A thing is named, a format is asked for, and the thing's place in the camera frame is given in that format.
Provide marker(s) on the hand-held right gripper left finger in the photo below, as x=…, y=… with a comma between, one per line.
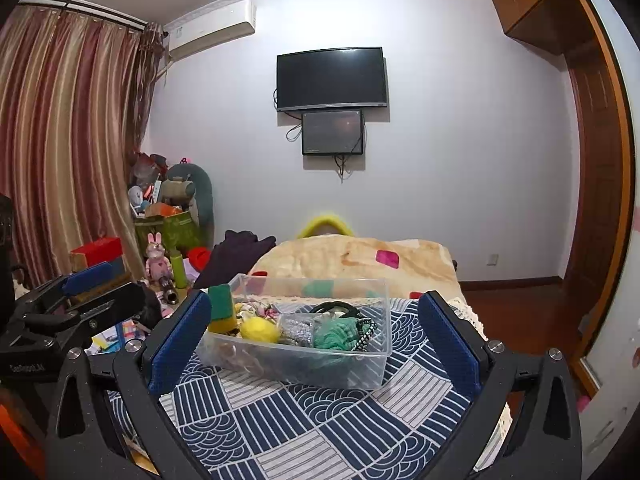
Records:
x=177, y=345

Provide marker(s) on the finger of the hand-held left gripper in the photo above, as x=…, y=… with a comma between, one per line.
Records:
x=100, y=305
x=90, y=276

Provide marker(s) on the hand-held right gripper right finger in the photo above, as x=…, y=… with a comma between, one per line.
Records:
x=450, y=340

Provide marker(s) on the green and yellow sponge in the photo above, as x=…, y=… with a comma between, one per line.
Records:
x=220, y=305

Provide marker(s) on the yellow fuzzy ball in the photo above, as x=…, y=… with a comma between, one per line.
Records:
x=259, y=330

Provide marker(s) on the floral fabric scrunchie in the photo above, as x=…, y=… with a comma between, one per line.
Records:
x=257, y=309

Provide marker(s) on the clear plastic storage box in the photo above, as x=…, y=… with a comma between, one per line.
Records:
x=345, y=370

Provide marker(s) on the green knitted pouch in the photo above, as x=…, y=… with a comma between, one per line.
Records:
x=335, y=335

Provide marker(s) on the silver glitter pouch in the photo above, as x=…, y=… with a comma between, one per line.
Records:
x=297, y=330

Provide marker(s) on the red box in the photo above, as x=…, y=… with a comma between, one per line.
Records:
x=97, y=251

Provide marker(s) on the white lace cloth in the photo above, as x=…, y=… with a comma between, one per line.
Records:
x=467, y=317

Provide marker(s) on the grey box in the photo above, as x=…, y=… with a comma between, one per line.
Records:
x=120, y=269

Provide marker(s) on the black cylindrical lens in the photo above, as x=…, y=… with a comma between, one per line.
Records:
x=169, y=291

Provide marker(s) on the pink rabbit toy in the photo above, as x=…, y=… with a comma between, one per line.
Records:
x=157, y=257

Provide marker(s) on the green bottle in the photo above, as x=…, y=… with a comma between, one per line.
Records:
x=178, y=270

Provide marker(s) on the red clothing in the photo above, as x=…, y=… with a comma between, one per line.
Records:
x=200, y=257

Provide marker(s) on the green shopping bag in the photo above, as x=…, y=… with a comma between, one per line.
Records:
x=172, y=235

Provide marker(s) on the dark purple clothing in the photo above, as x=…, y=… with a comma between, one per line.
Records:
x=230, y=257

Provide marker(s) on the pile of toys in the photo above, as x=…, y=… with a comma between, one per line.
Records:
x=147, y=185

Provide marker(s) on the blue white patterned cloth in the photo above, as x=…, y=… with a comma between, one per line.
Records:
x=280, y=430

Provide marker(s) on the grey green plush pillow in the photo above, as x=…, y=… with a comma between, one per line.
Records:
x=197, y=195

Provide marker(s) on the beige fleece blanket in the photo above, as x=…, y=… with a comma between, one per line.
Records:
x=340, y=260

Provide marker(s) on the striped brown curtain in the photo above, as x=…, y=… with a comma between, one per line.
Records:
x=65, y=135

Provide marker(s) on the yellow plush item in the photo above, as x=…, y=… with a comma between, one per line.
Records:
x=325, y=222

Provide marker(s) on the white sliding wardrobe door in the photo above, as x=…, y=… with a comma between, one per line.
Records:
x=620, y=310

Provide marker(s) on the brown wooden door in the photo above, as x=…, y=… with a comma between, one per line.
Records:
x=595, y=185

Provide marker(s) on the curtain rod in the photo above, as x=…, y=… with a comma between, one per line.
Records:
x=85, y=7

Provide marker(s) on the white air conditioner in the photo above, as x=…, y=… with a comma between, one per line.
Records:
x=210, y=30

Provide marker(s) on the wooden overhead cabinet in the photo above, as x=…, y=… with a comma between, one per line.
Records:
x=535, y=5

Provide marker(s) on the white wall socket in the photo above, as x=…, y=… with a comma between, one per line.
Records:
x=493, y=260

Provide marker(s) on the small black wall monitor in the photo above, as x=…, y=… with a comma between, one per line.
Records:
x=332, y=132

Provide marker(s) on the black wall television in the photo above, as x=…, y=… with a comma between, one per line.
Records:
x=332, y=80

